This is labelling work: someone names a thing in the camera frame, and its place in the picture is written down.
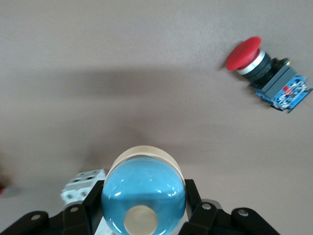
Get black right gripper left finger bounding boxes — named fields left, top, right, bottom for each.
left=0, top=180, right=106, bottom=235

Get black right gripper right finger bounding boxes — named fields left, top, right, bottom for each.
left=179, top=179, right=282, bottom=235

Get blue bell with cream button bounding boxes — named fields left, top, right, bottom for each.
left=101, top=145, right=188, bottom=235

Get white circuit breaker red switches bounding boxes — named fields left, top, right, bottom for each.
left=60, top=168, right=111, bottom=235

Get red mushroom push button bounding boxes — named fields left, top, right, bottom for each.
left=225, top=36, right=313, bottom=115

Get brown table cover sheet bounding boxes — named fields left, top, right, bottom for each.
left=0, top=0, right=313, bottom=235

